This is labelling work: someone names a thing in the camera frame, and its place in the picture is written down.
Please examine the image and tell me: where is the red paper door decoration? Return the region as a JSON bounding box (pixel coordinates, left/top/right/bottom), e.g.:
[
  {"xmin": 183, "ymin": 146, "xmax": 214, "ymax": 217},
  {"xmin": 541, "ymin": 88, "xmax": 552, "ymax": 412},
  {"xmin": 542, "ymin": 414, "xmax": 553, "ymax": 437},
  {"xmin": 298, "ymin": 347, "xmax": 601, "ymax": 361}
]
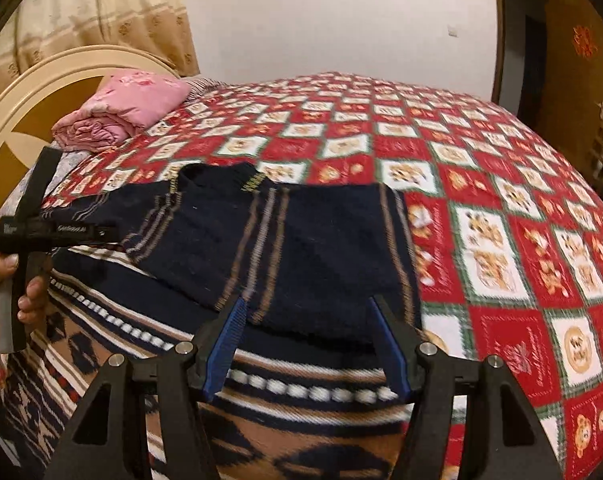
[{"xmin": 570, "ymin": 25, "xmax": 599, "ymax": 58}]

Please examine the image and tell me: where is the beige patterned curtain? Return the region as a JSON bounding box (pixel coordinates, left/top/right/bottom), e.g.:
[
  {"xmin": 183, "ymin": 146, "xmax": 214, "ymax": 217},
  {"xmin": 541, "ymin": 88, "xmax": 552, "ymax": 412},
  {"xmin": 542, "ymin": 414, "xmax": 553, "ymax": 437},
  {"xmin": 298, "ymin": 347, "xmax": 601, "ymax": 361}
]
[{"xmin": 0, "ymin": 0, "xmax": 200, "ymax": 106}]

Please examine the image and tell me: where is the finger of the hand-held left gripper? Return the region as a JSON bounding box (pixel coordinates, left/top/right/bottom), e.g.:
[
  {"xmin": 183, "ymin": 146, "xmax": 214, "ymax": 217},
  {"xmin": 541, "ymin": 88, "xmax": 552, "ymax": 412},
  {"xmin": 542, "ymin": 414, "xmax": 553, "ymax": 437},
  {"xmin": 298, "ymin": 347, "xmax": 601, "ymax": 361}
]
[{"xmin": 92, "ymin": 224, "xmax": 121, "ymax": 245}]

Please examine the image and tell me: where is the striped pillow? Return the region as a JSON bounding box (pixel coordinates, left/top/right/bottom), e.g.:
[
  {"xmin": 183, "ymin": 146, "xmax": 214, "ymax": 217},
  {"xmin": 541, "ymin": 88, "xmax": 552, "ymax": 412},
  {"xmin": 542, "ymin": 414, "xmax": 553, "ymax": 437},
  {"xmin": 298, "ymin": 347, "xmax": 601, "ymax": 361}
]
[{"xmin": 184, "ymin": 76, "xmax": 227, "ymax": 101}]

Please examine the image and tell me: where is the brown wooden door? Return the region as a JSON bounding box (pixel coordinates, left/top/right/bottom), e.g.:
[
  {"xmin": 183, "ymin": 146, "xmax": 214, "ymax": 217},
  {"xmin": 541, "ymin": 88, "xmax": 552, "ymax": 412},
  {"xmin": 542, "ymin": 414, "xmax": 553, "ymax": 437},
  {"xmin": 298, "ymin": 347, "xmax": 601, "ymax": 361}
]
[{"xmin": 534, "ymin": 0, "xmax": 603, "ymax": 171}]

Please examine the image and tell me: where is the red checkered bear bedspread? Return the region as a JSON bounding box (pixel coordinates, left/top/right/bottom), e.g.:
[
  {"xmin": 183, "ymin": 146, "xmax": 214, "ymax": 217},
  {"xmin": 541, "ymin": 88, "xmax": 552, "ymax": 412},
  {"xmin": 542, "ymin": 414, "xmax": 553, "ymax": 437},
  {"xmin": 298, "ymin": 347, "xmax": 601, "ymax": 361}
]
[{"xmin": 0, "ymin": 71, "xmax": 603, "ymax": 480}]

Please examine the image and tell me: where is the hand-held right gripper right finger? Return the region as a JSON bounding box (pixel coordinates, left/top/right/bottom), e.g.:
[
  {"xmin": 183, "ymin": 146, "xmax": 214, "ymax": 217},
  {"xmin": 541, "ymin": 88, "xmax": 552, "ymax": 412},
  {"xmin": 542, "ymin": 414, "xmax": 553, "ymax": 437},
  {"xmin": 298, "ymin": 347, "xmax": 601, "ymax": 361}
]
[{"xmin": 369, "ymin": 294, "xmax": 565, "ymax": 480}]

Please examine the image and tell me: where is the navy patterned knit sweater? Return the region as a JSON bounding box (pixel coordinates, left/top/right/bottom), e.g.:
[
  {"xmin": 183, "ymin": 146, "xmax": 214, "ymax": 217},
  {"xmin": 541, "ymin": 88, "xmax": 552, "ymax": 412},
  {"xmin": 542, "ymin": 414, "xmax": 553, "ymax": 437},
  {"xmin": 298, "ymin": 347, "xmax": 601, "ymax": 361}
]
[{"xmin": 0, "ymin": 245, "xmax": 432, "ymax": 480}]

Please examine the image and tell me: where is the navy striped knit sweater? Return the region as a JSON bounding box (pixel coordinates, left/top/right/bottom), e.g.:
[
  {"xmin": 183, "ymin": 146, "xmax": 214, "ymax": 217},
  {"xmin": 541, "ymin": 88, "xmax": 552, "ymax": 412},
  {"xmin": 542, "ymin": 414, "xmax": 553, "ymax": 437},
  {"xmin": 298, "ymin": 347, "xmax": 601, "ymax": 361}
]
[{"xmin": 42, "ymin": 161, "xmax": 423, "ymax": 346}]

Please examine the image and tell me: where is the person's left hand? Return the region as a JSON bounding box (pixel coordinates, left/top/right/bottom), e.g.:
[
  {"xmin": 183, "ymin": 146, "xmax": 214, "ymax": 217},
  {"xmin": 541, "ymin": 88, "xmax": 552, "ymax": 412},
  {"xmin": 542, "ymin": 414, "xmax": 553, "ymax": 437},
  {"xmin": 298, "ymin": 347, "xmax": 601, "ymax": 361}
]
[{"xmin": 0, "ymin": 252, "xmax": 50, "ymax": 361}]

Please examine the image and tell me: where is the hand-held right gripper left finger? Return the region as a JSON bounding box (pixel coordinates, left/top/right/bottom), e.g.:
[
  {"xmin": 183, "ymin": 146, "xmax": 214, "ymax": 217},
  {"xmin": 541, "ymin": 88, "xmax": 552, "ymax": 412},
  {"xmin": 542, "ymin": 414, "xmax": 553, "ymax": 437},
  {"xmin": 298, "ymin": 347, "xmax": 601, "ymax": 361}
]
[{"xmin": 42, "ymin": 297, "xmax": 250, "ymax": 480}]

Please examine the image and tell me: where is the dark wooden door frame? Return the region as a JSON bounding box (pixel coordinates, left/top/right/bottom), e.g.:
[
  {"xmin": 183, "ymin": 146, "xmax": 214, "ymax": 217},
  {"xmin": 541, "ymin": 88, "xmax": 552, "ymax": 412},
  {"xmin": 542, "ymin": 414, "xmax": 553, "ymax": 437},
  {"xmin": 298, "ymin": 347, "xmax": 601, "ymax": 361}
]
[{"xmin": 490, "ymin": 0, "xmax": 552, "ymax": 111}]

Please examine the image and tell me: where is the cream and gold headboard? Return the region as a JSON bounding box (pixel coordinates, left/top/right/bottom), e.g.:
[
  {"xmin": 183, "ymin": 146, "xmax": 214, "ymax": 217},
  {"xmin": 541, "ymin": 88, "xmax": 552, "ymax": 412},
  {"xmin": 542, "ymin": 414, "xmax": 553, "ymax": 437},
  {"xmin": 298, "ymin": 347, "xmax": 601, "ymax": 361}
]
[{"xmin": 0, "ymin": 45, "xmax": 180, "ymax": 196}]

